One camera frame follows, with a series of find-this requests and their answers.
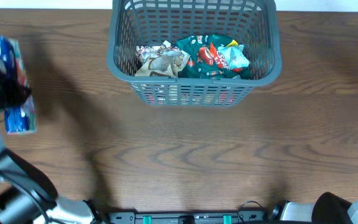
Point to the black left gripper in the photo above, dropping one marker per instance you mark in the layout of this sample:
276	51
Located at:
7	83

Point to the blue carton box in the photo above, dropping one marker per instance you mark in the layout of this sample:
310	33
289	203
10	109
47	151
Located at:
17	119

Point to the beige cookie pouch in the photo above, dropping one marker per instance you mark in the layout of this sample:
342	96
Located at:
144	53

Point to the orange spaghetti packet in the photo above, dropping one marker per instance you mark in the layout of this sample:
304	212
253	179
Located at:
191	94

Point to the beige Pantree pouch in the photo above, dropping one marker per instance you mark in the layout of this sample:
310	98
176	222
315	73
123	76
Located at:
172	61

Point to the green Nescafe coffee bag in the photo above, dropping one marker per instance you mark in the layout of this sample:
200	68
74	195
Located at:
205	61

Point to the small light teal sachet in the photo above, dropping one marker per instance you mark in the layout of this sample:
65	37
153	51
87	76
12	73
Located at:
234	57

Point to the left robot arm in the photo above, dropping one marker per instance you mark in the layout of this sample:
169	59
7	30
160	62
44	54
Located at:
26	194

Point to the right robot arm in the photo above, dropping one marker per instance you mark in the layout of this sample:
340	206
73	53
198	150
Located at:
328	208

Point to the grey plastic basket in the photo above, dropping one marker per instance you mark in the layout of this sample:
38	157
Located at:
252	23

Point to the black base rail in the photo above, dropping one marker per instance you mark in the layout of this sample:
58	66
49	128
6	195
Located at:
242	217

